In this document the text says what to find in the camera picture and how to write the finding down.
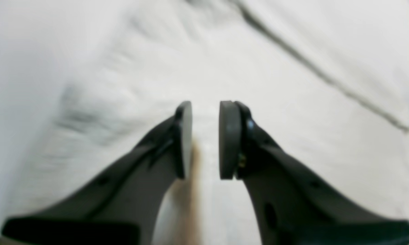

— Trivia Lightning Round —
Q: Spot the beige t-shirt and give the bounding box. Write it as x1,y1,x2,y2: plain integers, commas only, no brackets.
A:
8,0,409,245

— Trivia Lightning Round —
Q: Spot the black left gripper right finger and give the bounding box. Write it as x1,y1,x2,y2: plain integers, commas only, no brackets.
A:
219,101,409,245

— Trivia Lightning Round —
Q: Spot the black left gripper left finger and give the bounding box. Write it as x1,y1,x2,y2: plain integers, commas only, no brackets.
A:
2,101,192,245

